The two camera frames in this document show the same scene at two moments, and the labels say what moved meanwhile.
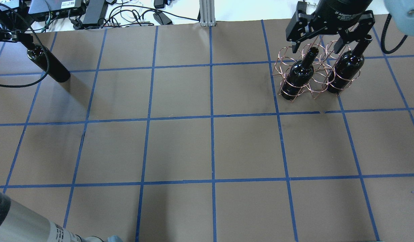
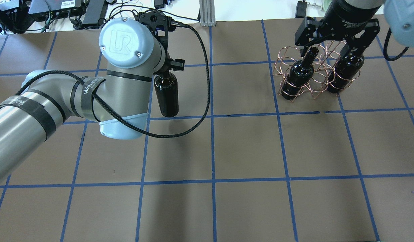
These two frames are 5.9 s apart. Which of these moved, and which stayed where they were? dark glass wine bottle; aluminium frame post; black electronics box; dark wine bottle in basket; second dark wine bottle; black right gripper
Moved: dark glass wine bottle; black right gripper
Stayed: dark wine bottle in basket; black electronics box; aluminium frame post; second dark wine bottle
